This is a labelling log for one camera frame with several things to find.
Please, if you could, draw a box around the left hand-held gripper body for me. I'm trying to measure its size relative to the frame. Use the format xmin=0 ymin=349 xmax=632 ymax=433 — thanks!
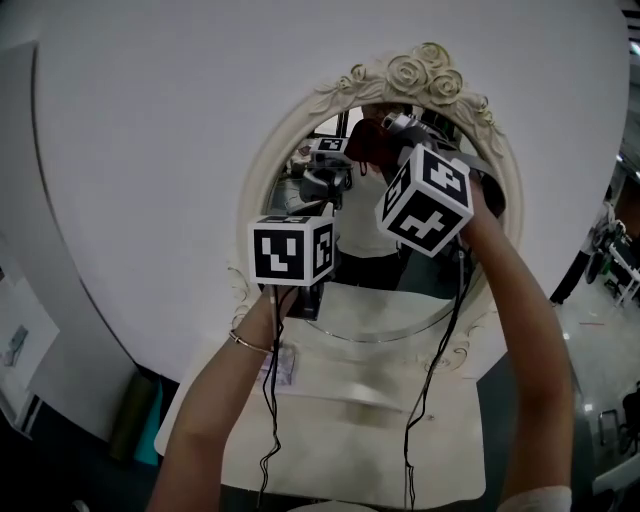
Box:
xmin=247 ymin=214 xmax=337 ymax=322

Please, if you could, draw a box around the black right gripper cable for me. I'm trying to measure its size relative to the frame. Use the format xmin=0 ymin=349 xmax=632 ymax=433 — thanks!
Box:
xmin=401 ymin=238 xmax=475 ymax=512

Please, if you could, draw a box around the white sleeve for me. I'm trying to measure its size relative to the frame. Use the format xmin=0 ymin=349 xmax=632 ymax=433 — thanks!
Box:
xmin=498 ymin=484 xmax=573 ymax=512

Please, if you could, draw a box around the thin metal bracelet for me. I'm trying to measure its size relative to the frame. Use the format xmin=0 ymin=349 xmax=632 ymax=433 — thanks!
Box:
xmin=228 ymin=329 xmax=274 ymax=356

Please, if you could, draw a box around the teal rolled mat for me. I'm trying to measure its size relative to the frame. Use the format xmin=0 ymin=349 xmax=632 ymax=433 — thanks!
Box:
xmin=133 ymin=378 xmax=177 ymax=467

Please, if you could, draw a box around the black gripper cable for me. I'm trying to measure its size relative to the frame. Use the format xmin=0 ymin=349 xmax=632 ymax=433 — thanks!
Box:
xmin=401 ymin=238 xmax=475 ymax=512
xmin=256 ymin=285 xmax=302 ymax=512

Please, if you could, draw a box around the dark red cloth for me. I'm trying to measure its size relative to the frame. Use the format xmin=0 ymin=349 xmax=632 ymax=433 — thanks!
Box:
xmin=346 ymin=118 xmax=407 ymax=170

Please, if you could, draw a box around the cream vanity table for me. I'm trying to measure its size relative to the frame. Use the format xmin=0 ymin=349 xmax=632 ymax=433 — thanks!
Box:
xmin=153 ymin=285 xmax=489 ymax=502

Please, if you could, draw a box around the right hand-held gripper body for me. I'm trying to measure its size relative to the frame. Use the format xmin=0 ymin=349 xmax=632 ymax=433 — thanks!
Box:
xmin=374 ymin=123 xmax=505 ymax=259

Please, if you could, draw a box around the cream ornate vanity mirror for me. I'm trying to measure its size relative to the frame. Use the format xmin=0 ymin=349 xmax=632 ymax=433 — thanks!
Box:
xmin=227 ymin=42 xmax=526 ymax=374

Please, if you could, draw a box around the small printed card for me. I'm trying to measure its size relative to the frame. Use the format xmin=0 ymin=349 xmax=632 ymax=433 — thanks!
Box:
xmin=258 ymin=348 xmax=297 ymax=386

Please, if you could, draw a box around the person's left forearm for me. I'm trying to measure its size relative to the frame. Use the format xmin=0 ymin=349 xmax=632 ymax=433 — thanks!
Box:
xmin=153 ymin=285 xmax=302 ymax=512

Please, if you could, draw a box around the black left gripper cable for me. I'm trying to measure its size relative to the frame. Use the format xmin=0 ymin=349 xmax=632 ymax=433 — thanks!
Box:
xmin=256 ymin=285 xmax=302 ymax=512

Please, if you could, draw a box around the person's right forearm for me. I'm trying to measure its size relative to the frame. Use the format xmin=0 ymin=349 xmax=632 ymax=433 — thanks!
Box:
xmin=458 ymin=188 xmax=577 ymax=512

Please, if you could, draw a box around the black office chair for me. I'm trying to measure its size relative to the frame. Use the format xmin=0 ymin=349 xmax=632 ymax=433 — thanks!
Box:
xmin=597 ymin=379 xmax=640 ymax=457

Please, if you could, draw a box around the white metal rack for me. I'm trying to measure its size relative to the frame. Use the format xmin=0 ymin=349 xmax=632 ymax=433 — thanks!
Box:
xmin=588 ymin=219 xmax=640 ymax=307

